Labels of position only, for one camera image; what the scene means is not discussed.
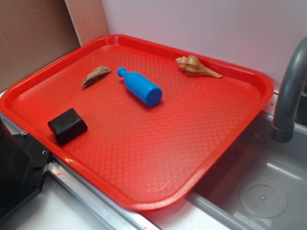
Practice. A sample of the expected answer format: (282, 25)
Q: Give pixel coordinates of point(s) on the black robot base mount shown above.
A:
(23, 165)

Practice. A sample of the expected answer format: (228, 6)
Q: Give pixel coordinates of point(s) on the brown spiral conch shell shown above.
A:
(192, 66)

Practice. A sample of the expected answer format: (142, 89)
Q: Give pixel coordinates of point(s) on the brown cardboard panel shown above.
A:
(34, 33)

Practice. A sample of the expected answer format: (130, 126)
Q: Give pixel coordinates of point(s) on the black rectangular block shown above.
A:
(67, 126)

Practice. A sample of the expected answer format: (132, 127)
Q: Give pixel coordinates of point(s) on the blue plastic bottle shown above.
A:
(145, 90)

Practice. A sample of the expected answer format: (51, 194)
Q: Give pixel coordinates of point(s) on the red plastic tray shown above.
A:
(143, 157)

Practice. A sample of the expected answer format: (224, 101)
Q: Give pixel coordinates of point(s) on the grey plastic sink basin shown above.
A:
(258, 184)

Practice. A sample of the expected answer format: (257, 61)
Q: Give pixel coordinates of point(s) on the aluminium frame rail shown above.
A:
(68, 202)

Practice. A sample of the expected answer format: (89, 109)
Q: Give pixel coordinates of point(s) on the grey sink faucet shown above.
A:
(291, 106)

